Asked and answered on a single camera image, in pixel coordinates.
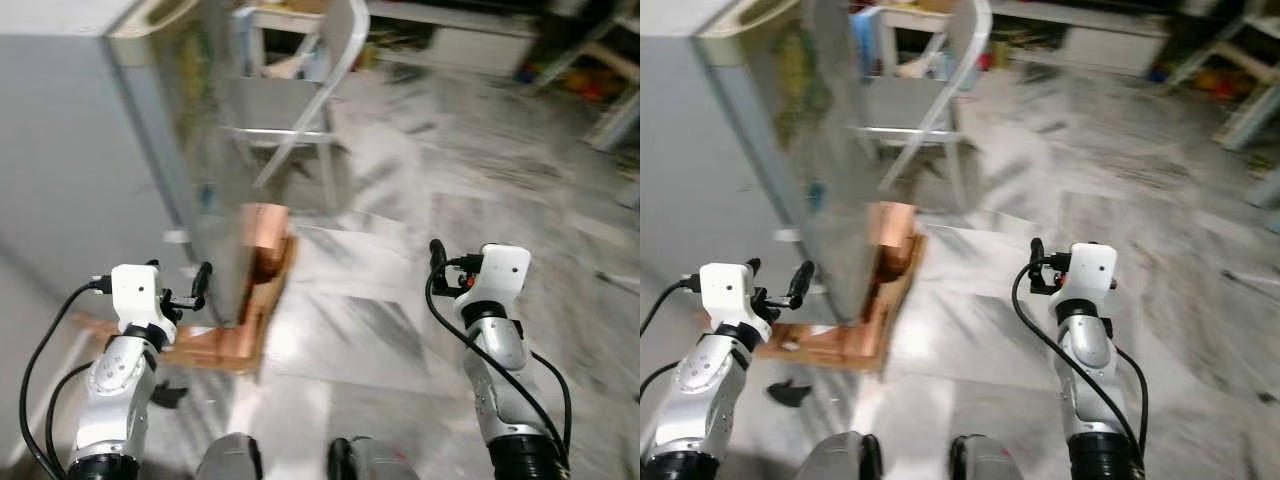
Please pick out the white low cabinet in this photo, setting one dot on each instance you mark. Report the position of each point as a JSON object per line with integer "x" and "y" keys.
{"x": 470, "y": 45}
{"x": 1100, "y": 45}

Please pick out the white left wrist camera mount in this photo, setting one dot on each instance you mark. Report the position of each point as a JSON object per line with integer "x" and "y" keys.
{"x": 725, "y": 292}
{"x": 135, "y": 295}

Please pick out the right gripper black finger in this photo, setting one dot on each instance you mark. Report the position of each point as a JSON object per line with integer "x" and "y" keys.
{"x": 1037, "y": 255}
{"x": 438, "y": 257}

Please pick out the grey right robot leg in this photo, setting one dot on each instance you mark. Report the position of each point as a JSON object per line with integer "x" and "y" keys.
{"x": 375, "y": 462}
{"x": 990, "y": 462}

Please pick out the grey fridge cabinet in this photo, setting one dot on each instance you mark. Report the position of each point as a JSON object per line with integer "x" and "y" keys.
{"x": 60, "y": 150}
{"x": 700, "y": 150}

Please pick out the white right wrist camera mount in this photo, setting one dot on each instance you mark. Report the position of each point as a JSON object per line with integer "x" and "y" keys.
{"x": 1092, "y": 272}
{"x": 500, "y": 275}

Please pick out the grey robot leg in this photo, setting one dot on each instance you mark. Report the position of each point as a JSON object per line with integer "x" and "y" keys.
{"x": 990, "y": 462}
{"x": 230, "y": 460}
{"x": 835, "y": 460}
{"x": 375, "y": 462}

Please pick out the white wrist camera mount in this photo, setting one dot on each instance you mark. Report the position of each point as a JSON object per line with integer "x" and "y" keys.
{"x": 1092, "y": 272}
{"x": 135, "y": 295}
{"x": 725, "y": 292}
{"x": 500, "y": 275}

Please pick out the grey left robot leg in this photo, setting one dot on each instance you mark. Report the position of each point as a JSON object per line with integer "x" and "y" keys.
{"x": 230, "y": 460}
{"x": 835, "y": 460}

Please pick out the small black scrap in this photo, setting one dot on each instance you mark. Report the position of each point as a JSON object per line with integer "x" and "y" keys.
{"x": 790, "y": 393}
{"x": 168, "y": 396}

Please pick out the white grey chair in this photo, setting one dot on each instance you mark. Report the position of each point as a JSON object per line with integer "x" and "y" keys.
{"x": 340, "y": 60}
{"x": 965, "y": 50}

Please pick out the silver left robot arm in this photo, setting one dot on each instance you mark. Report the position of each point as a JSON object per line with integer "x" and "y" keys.
{"x": 115, "y": 400}
{"x": 700, "y": 400}

